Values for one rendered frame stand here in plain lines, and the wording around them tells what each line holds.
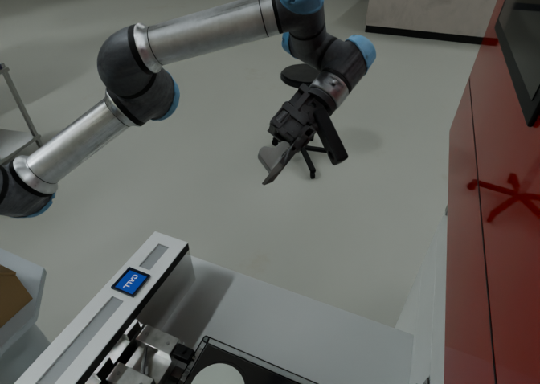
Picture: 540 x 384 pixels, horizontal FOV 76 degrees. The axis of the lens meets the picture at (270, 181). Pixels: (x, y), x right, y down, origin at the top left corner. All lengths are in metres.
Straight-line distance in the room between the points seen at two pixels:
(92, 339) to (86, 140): 0.43
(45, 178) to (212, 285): 0.47
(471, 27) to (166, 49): 5.66
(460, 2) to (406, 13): 0.72
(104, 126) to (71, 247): 1.56
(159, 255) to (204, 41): 0.47
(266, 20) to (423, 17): 5.49
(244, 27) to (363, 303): 1.53
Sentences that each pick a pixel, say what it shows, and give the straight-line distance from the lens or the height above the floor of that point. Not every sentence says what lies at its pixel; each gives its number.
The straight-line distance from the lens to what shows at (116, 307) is 0.78.
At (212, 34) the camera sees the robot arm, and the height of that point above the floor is 1.39.
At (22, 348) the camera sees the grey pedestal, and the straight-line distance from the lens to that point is 1.17.
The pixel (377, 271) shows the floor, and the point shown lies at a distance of 2.06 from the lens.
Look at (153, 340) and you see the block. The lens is 0.78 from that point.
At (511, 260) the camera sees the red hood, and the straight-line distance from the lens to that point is 0.30.
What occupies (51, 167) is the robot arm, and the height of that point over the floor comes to 1.09.
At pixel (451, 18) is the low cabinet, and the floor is 0.32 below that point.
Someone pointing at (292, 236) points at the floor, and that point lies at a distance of 2.14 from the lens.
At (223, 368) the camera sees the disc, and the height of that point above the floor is 0.90.
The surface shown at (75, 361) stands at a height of 0.96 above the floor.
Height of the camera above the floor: 1.57
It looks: 38 degrees down
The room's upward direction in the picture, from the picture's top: straight up
